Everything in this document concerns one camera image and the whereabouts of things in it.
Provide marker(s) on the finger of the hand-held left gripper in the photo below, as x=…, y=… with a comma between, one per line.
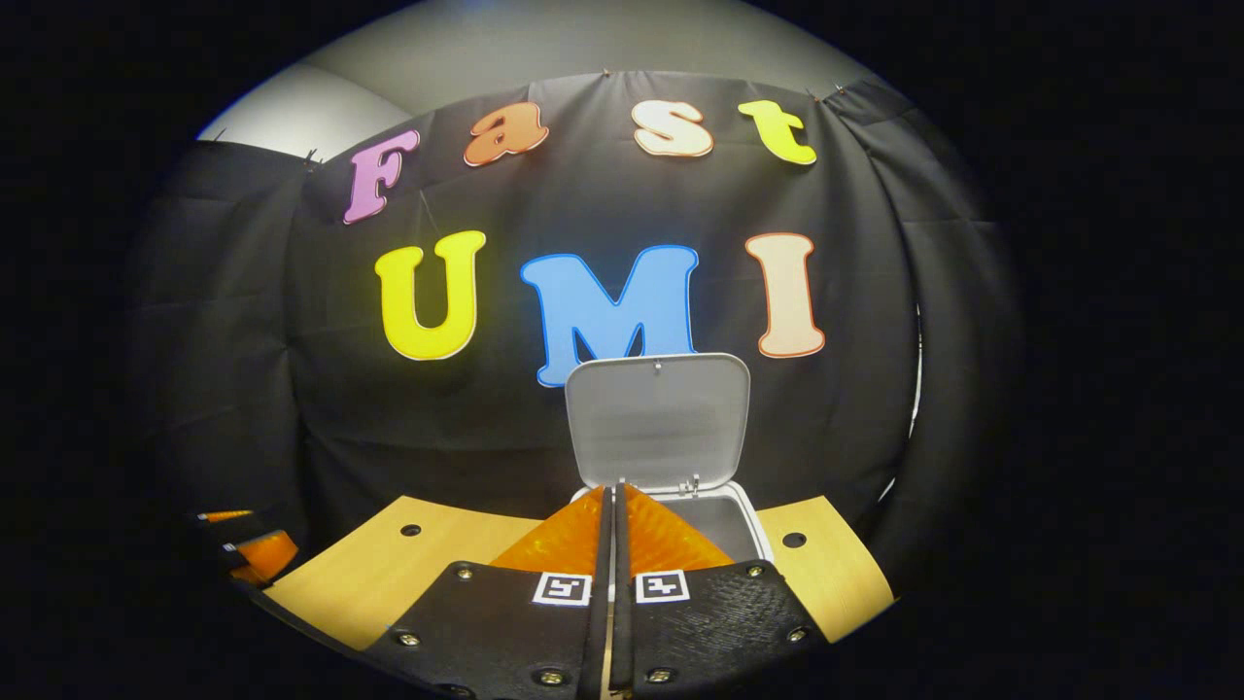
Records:
x=238, y=530
x=267, y=556

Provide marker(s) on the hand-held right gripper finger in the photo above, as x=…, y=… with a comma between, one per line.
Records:
x=598, y=583
x=622, y=583

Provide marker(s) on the white desktop garbage bin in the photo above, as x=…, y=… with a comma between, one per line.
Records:
x=661, y=418

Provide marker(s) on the wooden desktop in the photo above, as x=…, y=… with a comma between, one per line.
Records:
x=369, y=583

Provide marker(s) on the black backdrop cloth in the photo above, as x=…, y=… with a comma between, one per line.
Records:
x=486, y=437

